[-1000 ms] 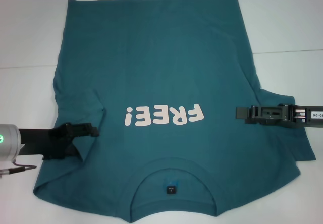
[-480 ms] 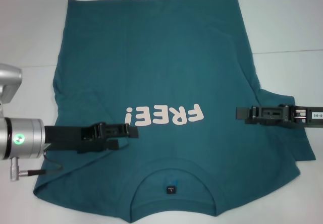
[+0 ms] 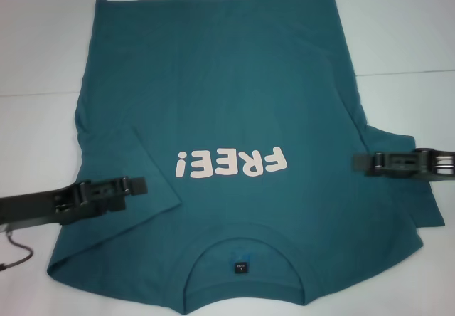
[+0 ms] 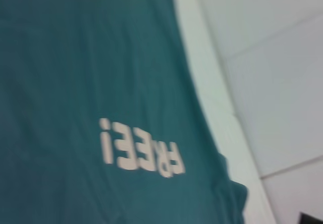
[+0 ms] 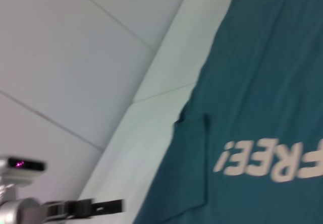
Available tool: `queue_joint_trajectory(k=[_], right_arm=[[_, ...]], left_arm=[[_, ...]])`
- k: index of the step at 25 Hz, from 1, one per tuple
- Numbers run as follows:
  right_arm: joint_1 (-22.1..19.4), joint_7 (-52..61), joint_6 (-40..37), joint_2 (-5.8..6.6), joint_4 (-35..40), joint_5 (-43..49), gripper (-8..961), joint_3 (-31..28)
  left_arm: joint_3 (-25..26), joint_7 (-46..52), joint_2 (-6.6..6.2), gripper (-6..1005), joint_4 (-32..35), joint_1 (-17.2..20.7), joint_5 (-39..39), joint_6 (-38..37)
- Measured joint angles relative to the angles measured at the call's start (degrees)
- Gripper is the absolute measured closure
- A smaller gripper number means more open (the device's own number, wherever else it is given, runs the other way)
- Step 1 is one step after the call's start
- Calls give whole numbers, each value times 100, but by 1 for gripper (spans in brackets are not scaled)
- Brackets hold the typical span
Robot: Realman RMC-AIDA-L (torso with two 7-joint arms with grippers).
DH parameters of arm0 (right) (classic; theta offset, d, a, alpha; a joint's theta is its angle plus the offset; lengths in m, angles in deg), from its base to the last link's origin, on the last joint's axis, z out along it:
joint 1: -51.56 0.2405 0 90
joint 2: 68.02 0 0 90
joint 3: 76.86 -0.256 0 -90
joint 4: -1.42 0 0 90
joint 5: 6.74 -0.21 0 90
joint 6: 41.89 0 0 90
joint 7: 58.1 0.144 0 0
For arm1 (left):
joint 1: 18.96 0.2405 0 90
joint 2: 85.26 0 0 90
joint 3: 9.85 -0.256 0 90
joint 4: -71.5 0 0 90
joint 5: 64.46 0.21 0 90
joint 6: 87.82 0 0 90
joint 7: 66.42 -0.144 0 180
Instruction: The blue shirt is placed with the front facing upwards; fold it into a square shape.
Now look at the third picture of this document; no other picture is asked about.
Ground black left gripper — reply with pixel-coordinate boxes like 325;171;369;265
0;176;149;230

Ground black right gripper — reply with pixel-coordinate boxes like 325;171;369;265
352;148;455;184

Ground teal t-shirt with FREE print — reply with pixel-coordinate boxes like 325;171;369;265
44;0;447;306

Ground left arm cable with plug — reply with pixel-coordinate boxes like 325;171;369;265
0;223;35;270

